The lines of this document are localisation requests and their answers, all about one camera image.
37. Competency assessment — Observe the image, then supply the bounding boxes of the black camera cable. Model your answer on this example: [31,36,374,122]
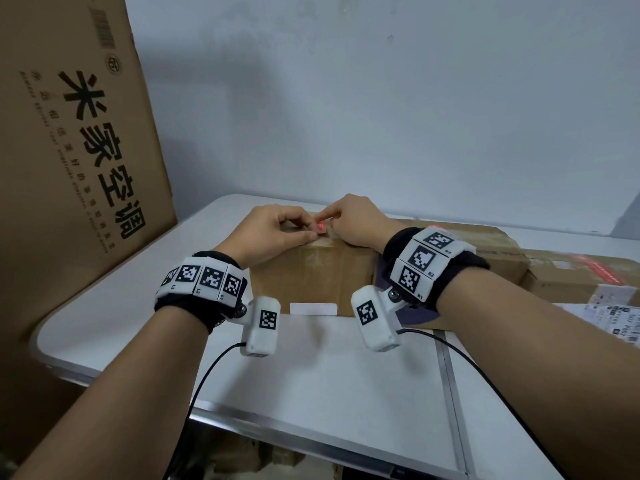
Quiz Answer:
[162,342,247,480]
[399,328,571,480]

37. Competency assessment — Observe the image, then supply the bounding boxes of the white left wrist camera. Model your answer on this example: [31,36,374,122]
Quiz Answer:
[225,295,282,358]

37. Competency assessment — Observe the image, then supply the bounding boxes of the black left camera cable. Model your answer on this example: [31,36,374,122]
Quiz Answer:
[162,342,247,480]

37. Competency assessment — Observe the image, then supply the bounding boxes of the small cardboard box shipping sticker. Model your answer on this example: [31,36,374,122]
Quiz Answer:
[519,248,640,348]

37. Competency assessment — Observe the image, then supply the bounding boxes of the plain brown cardboard box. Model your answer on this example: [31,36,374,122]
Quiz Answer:
[248,212,379,318]

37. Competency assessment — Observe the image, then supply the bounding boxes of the person's right forearm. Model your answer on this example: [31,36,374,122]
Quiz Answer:
[435,267,640,480]

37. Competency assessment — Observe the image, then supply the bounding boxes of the cardboard box purple print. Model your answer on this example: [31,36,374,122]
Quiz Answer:
[372,218,531,331]

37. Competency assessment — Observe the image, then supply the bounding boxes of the person's left forearm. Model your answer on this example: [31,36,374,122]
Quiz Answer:
[9,307,210,480]

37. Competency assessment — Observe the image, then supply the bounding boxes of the person's right hand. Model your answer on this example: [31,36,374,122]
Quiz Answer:
[313,193,407,255]

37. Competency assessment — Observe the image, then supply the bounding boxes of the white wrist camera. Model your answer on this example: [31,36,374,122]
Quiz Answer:
[350,284,411,353]
[225,295,282,358]

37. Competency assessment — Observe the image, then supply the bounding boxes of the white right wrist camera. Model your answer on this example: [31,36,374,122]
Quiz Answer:
[350,284,411,353]

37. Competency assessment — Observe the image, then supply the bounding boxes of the large cardboard carton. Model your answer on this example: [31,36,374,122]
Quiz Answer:
[0,0,179,463]

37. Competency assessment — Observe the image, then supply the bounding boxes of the black left wristband marker tiles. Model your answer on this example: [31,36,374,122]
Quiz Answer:
[153,250,249,335]

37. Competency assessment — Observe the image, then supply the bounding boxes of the black right camera cable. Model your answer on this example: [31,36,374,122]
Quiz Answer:
[399,328,571,480]

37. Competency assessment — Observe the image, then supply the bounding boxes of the person's left hand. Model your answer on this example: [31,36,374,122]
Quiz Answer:
[213,204,319,271]

